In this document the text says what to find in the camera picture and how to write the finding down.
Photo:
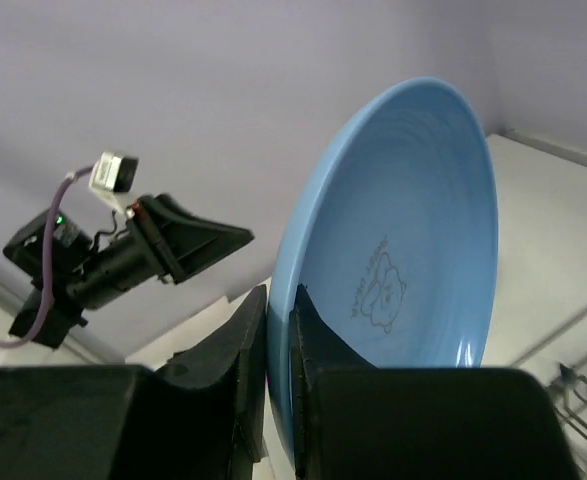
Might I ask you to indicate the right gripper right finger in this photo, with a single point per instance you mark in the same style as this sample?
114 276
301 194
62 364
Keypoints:
352 420

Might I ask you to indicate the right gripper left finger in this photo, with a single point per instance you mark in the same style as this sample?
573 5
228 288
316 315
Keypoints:
200 416

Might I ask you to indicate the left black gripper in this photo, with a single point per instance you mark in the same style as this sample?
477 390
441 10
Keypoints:
167 241

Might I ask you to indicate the light blue plate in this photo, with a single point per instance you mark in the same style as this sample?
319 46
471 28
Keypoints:
395 239

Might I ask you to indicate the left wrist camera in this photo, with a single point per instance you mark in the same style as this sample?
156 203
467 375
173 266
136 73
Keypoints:
112 178

